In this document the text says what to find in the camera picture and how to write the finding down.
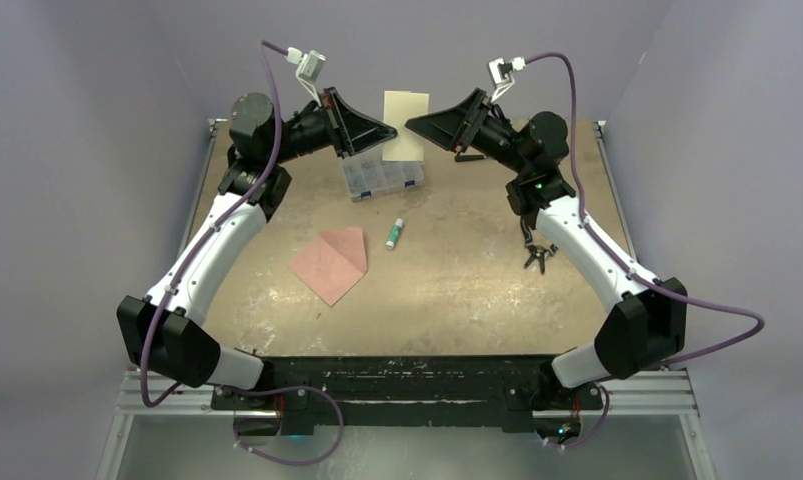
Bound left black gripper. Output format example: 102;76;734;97
269;87;396;166

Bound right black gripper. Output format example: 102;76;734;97
408;88;532;177

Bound lined paper letter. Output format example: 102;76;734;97
382;91;430;162

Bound green white glue stick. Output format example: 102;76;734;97
385;218;405;250

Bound pink envelope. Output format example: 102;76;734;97
288;227;368;306

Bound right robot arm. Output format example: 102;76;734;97
405;89;686;407

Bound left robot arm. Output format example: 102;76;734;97
117;87;398;409

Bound clear plastic screw box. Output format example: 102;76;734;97
340;150;424;202

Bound black pliers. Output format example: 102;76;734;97
519;218;559;275

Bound black handled hammer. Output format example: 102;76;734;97
454;154;487;163

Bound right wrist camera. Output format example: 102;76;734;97
487;56;526;104

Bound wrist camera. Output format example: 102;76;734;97
487;56;526;104
286;47;326;103

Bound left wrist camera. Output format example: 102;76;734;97
286;47;326;103

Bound black base frame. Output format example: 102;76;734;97
211;355;603;436

